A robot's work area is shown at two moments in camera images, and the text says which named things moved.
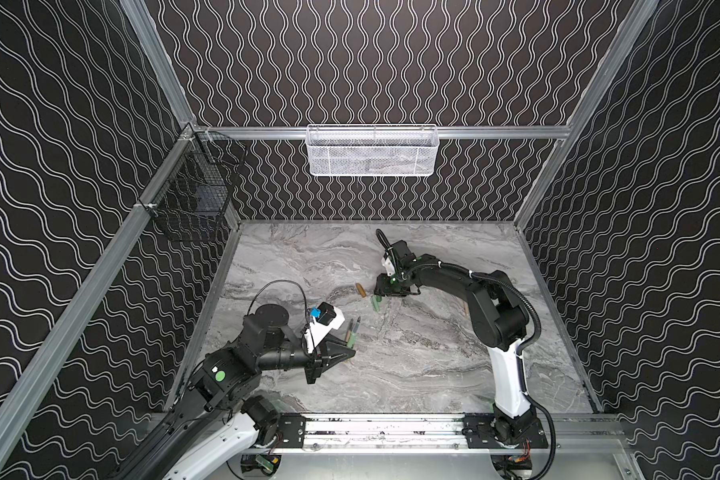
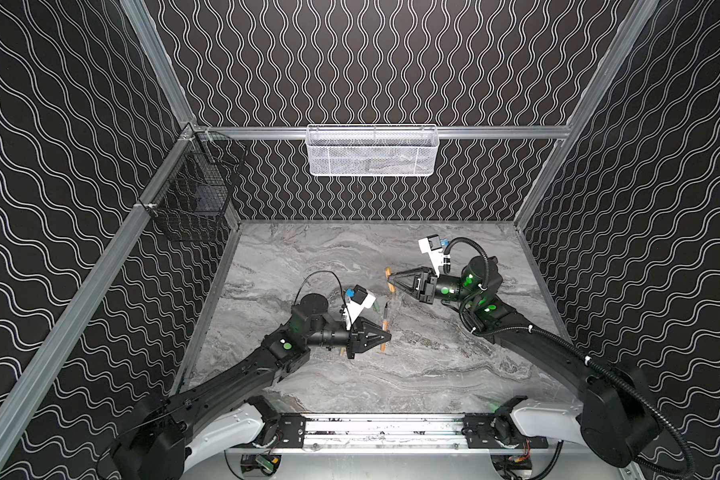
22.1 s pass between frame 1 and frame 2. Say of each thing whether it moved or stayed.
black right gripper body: moved
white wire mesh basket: stayed
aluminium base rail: stayed
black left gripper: moved
